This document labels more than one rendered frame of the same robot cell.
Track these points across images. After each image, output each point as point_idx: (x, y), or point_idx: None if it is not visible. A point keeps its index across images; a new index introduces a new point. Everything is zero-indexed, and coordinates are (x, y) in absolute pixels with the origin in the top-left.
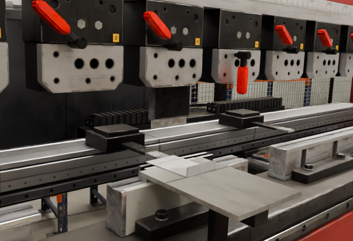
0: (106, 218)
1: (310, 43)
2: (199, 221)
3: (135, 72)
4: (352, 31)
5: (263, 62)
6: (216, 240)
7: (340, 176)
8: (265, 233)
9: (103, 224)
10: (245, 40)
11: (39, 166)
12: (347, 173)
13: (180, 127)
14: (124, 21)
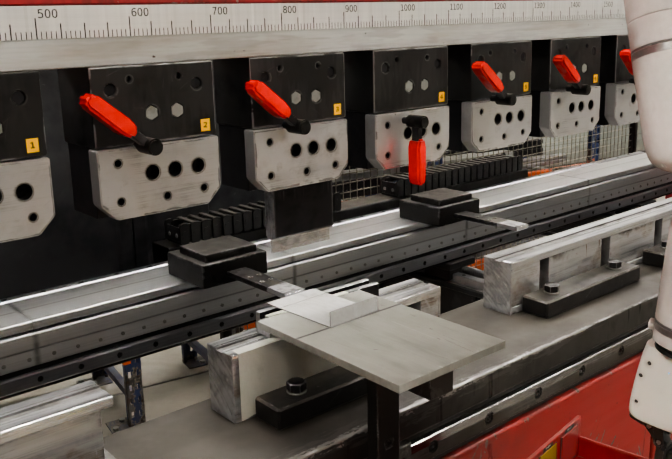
0: (210, 396)
1: (543, 78)
2: (357, 393)
3: (240, 168)
4: (624, 45)
5: (458, 122)
6: (381, 420)
7: (609, 300)
8: (466, 406)
9: (206, 406)
10: (419, 93)
11: (97, 317)
12: (623, 295)
13: (332, 229)
14: (217, 88)
